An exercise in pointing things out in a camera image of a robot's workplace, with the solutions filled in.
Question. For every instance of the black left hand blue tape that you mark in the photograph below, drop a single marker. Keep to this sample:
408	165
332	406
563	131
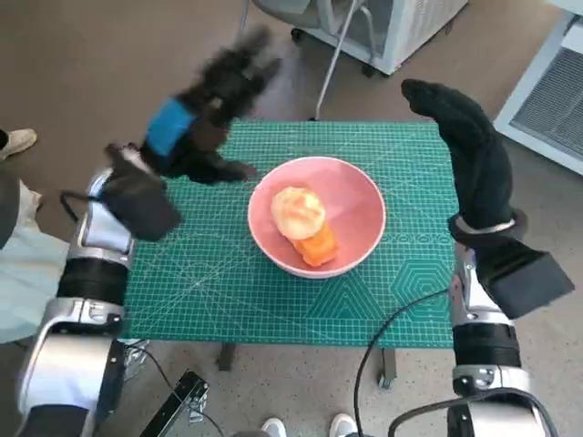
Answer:
168	125

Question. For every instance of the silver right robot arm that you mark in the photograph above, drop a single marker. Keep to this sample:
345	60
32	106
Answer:
485	339

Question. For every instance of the grey office chair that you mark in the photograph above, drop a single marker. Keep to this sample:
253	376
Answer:
309	13

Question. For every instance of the black metal stand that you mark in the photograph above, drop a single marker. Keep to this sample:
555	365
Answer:
175	405

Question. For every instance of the pale round toy bread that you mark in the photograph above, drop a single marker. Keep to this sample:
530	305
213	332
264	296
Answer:
298	211

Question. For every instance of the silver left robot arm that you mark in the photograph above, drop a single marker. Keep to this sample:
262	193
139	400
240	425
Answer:
91	277

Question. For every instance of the black gloved right hand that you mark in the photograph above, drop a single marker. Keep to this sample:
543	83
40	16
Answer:
478	159

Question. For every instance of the person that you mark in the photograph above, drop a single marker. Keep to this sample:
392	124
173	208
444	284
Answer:
32	273
18	141
273	429

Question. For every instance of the pink bowl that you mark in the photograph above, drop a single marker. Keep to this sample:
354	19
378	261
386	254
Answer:
355	205

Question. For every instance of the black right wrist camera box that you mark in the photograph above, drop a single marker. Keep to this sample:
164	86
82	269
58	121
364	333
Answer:
528	277

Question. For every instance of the browned toy bread bun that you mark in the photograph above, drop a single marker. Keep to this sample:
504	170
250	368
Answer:
319	250

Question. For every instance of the white appliance with grille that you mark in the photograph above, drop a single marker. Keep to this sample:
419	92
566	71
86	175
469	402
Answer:
546	100

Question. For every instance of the green cutting mat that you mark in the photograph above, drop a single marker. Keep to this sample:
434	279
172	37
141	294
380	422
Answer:
218	291

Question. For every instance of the white vented cabinet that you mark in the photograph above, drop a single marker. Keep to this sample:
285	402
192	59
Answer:
401	32

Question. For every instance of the table leg with caster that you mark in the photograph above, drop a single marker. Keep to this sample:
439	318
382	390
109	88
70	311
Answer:
387	364

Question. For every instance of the brown table leg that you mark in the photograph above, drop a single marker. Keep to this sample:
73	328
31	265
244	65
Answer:
226	357

